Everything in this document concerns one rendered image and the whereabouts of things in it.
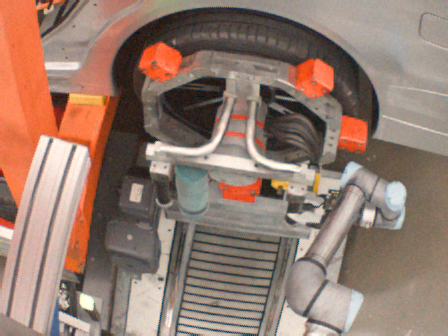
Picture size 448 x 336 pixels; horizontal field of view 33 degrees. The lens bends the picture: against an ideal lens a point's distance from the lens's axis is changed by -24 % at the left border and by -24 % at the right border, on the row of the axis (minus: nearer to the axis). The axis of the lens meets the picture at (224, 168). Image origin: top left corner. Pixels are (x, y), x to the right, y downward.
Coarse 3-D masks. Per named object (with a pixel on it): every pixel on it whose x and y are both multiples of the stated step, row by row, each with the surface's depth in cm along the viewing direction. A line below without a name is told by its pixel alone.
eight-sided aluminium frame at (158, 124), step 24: (192, 72) 234; (216, 72) 234; (240, 72) 231; (264, 72) 231; (288, 72) 232; (144, 96) 249; (144, 120) 262; (168, 120) 269; (336, 120) 242; (192, 144) 279; (336, 144) 254
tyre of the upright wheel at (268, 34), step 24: (168, 24) 244; (192, 24) 237; (216, 24) 233; (240, 24) 232; (264, 24) 232; (288, 24) 234; (144, 48) 252; (192, 48) 239; (216, 48) 237; (240, 48) 235; (264, 48) 233; (288, 48) 231; (312, 48) 234; (336, 48) 242; (336, 72) 238; (336, 96) 247; (288, 144) 278
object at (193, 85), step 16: (192, 80) 261; (208, 80) 260; (224, 80) 256; (176, 96) 273; (192, 96) 279; (208, 96) 268; (272, 96) 260; (288, 96) 258; (176, 112) 273; (192, 112) 277; (208, 112) 281; (272, 112) 283; (288, 112) 266; (304, 112) 277; (208, 128) 279; (320, 128) 266
